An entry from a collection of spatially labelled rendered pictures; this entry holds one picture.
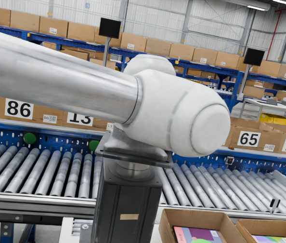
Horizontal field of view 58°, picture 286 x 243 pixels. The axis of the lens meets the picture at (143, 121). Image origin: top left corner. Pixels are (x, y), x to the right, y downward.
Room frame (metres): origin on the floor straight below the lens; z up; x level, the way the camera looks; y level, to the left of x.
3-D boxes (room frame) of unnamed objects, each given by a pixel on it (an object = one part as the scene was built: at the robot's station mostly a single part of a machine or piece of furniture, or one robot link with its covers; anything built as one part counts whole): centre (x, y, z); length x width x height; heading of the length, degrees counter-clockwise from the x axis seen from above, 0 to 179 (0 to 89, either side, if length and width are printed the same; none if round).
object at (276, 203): (1.23, -0.76, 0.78); 0.05 x 0.01 x 0.11; 101
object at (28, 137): (1.46, 0.66, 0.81); 0.07 x 0.01 x 0.07; 101
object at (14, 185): (1.24, 0.57, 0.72); 0.52 x 0.05 x 0.05; 11
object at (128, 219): (0.76, 0.01, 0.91); 0.26 x 0.26 x 0.33; 13
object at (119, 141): (0.76, -0.01, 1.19); 0.22 x 0.18 x 0.06; 92
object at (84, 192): (1.30, 0.25, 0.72); 0.52 x 0.05 x 0.05; 11
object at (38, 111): (1.67, 0.72, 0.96); 0.39 x 0.29 x 0.17; 101
